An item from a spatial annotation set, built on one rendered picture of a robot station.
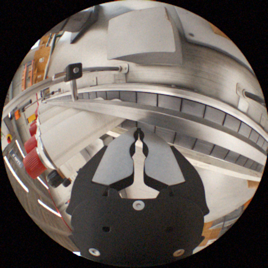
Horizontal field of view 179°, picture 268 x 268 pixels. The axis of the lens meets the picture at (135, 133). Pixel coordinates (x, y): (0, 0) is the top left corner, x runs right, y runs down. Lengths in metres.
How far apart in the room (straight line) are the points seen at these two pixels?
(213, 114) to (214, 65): 0.10
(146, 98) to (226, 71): 0.18
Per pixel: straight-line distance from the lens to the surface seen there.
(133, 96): 0.17
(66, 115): 0.18
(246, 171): 0.23
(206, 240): 3.40
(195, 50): 0.21
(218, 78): 0.20
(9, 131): 0.63
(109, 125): 0.15
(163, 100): 0.15
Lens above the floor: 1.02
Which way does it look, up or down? 45 degrees down
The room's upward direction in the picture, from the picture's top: 132 degrees counter-clockwise
